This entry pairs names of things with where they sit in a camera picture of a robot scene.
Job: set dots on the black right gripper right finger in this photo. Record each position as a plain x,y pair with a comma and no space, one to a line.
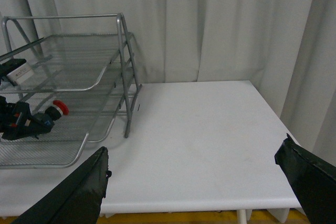
311,178

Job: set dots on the silver mesh three-tier rack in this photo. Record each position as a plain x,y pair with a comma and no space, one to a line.
91,71

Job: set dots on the grey curtain backdrop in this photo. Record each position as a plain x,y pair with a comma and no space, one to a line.
286,48

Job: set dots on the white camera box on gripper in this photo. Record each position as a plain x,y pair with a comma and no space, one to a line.
20,74

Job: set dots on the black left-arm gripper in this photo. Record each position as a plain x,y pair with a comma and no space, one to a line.
15,120

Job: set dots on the red emergency stop button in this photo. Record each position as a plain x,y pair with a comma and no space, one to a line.
46,120

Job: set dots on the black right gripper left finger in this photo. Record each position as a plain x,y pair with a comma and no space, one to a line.
78,198

